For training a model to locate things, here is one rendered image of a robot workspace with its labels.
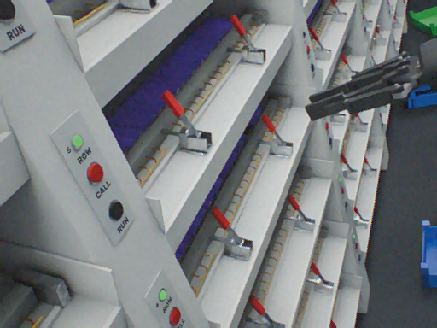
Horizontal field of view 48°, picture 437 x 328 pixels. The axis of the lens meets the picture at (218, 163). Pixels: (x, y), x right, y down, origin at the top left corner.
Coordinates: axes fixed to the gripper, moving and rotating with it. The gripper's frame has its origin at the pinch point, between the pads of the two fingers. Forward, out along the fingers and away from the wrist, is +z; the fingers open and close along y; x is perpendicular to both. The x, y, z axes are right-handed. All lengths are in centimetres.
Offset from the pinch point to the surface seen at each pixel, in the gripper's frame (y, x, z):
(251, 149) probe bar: -3.8, -2.3, 16.0
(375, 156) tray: 81, -64, 26
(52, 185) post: -52, 24, 3
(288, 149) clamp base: -1.0, -6.1, 10.9
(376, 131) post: 88, -57, 23
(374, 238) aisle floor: 49, -75, 27
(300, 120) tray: 12.3, -7.4, 12.0
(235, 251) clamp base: -27.6, -5.8, 12.7
